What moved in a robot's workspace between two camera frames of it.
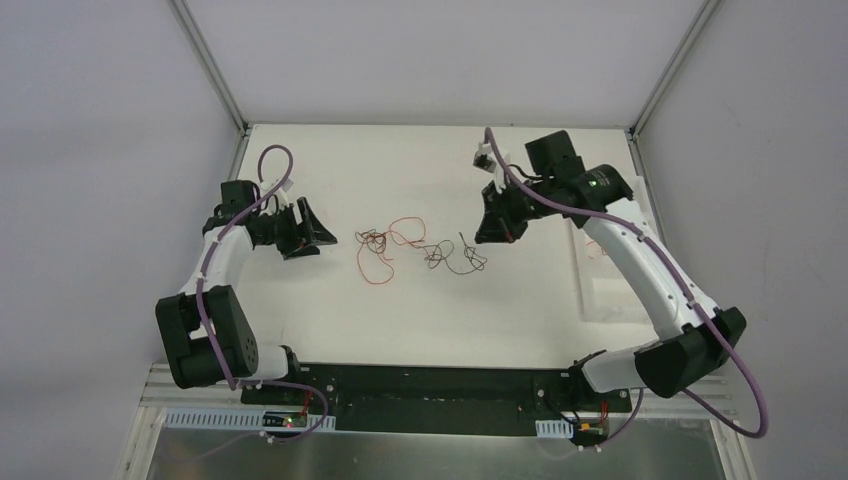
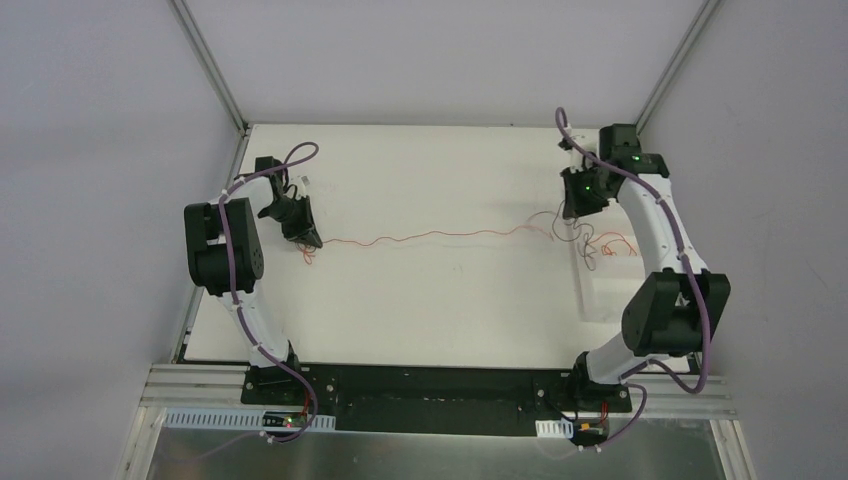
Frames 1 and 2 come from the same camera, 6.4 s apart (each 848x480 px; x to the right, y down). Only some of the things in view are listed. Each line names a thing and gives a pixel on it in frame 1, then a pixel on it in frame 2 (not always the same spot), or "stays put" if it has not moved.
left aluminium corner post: [209, 63] stays put
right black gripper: [503, 210] → [573, 205]
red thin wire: [389, 230] → [308, 248]
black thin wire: [440, 250] → [564, 240]
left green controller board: [273, 418] stays put
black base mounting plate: [435, 400] stays put
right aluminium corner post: [706, 9] stays put
